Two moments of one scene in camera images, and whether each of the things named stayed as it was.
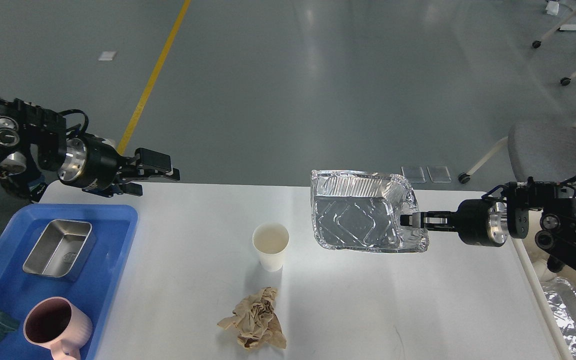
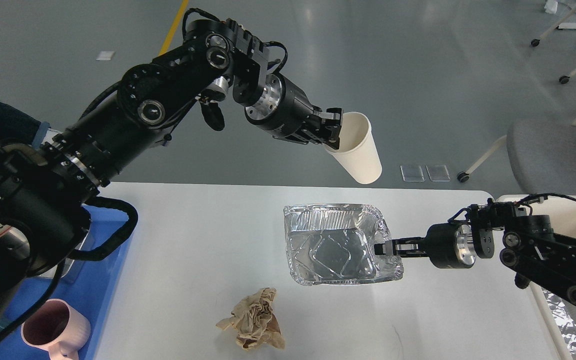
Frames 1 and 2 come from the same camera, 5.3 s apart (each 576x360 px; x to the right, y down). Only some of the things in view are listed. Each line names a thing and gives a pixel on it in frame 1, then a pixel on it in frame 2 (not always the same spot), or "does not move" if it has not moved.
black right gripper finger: (432, 221) to (405, 247)
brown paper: (255, 321) does not move
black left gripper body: (87, 162) to (280, 108)
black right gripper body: (481, 222) to (451, 245)
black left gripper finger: (149, 163) to (332, 119)
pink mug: (55, 323) does not move
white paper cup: (271, 240) to (357, 151)
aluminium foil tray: (361, 211) to (334, 243)
